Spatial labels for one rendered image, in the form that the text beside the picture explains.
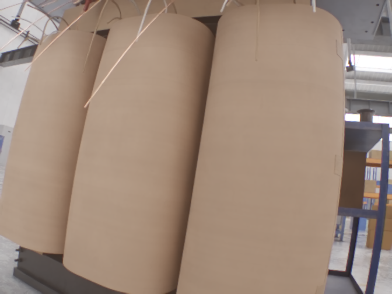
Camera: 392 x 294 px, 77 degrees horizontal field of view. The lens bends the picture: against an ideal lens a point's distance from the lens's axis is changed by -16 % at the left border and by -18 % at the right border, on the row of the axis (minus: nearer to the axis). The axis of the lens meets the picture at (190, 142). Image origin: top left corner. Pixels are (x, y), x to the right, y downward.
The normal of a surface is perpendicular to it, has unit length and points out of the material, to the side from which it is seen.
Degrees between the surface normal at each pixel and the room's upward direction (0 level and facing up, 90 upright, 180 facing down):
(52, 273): 90
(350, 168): 90
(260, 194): 90
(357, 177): 90
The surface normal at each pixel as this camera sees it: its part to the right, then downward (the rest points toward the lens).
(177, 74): 0.35, -0.11
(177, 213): 0.80, 0.03
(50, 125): 0.07, -0.16
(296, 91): -0.32, -0.21
